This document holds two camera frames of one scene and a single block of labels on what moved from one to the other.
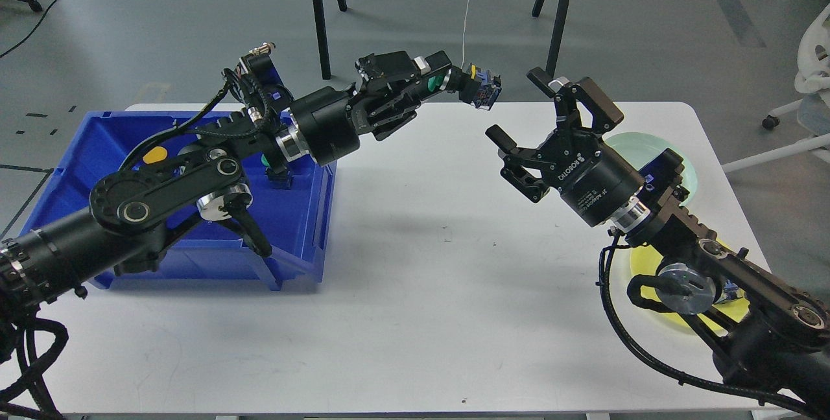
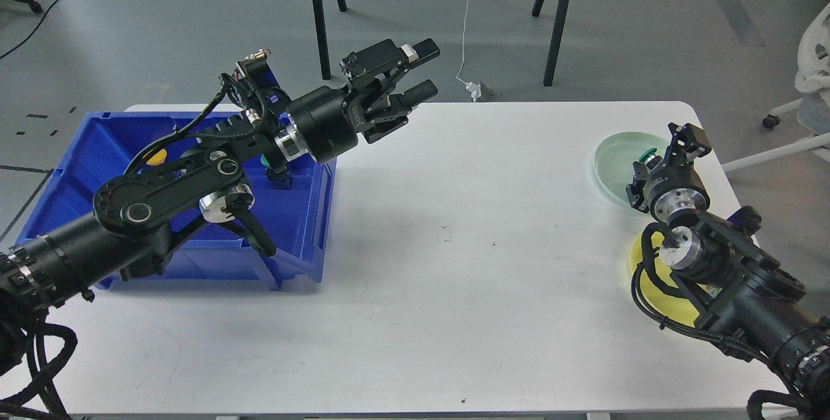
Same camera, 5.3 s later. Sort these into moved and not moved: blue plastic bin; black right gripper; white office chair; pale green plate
Moved: black right gripper
Not moved: white office chair; blue plastic bin; pale green plate
